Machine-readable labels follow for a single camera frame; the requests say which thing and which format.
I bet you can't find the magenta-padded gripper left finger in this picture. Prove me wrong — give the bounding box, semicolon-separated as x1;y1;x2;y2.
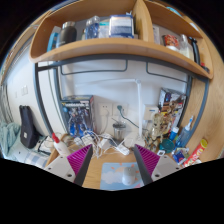
44;143;94;187

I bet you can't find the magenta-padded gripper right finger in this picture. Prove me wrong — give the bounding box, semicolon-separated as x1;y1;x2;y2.
132;143;184;186

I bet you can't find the pastel sky print mouse pad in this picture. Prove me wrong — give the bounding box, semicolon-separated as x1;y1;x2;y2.
99;161;145;191

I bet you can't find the white bottle with red cap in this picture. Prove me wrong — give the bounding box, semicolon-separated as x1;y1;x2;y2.
51;132;72;157

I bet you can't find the blue and white can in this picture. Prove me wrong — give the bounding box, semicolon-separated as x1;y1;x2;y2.
169;126;180;142

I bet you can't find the red chips can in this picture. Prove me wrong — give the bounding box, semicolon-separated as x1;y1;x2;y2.
182;138;209;168

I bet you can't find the blue spray bottle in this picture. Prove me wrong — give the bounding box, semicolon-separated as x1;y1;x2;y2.
175;115;195;149

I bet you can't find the tan robot model figure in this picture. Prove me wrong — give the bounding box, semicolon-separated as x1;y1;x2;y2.
144;108;172;153

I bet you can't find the white power strip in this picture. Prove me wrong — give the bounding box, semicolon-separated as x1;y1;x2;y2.
114;144;132;157

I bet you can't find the black bag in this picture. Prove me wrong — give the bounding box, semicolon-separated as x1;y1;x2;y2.
18;104;40;150

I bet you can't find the blue model kit box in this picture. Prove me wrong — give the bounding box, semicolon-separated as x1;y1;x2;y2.
59;94;95;138

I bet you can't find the clear glass jar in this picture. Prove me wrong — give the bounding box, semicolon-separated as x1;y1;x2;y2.
112;121;127;141

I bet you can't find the bed with teal blanket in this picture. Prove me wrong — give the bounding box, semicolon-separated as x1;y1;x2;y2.
0;120;51;169

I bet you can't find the colourful printed box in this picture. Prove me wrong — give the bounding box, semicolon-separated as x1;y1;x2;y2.
158;87;188;129

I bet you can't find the white socket with green plug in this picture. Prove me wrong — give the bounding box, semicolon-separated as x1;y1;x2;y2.
112;102;129;118

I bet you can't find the wooden shelf unit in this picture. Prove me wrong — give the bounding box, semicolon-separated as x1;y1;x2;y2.
28;0;214;80

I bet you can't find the white cable tangle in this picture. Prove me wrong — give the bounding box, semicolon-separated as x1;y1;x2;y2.
71;130;118;158

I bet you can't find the white wall switch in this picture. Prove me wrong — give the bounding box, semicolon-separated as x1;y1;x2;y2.
20;84;30;98

